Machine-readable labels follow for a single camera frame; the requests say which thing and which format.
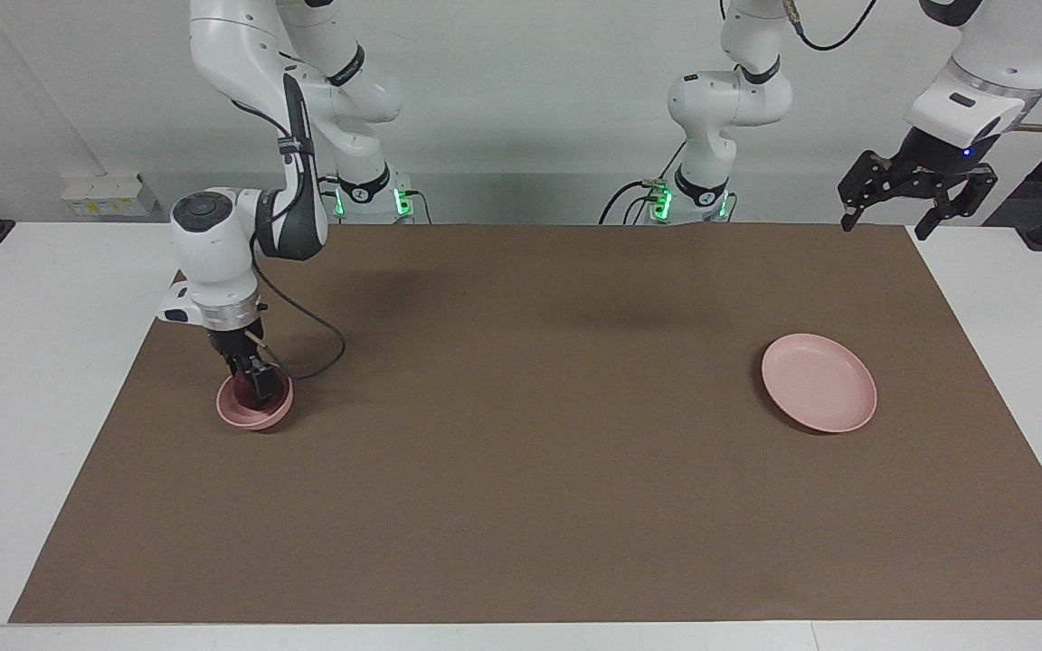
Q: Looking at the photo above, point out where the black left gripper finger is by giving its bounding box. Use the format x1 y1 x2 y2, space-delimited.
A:
914 166 999 242
838 150 895 233

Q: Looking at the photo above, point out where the red apple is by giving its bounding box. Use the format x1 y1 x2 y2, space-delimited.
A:
229 365 284 407

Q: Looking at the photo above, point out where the pink bowl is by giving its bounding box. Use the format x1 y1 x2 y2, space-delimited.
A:
216 362 294 431

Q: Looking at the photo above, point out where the pink plate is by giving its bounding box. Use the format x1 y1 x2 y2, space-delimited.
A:
761 333 878 434

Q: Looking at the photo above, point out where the brown table mat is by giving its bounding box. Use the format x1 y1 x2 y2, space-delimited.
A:
8 222 1042 625

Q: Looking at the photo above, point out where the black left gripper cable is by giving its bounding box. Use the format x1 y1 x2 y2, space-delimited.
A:
783 0 1042 136

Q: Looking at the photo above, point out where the white wall socket box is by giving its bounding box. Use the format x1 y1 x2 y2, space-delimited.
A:
62 175 161 219

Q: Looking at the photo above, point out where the black right base cable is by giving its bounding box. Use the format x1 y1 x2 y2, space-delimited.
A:
317 175 433 225

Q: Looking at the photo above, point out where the black base cable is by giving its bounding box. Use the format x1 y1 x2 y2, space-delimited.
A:
317 175 433 225
598 140 689 226

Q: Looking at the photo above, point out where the black left base cable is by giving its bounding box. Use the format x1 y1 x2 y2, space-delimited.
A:
598 140 689 226

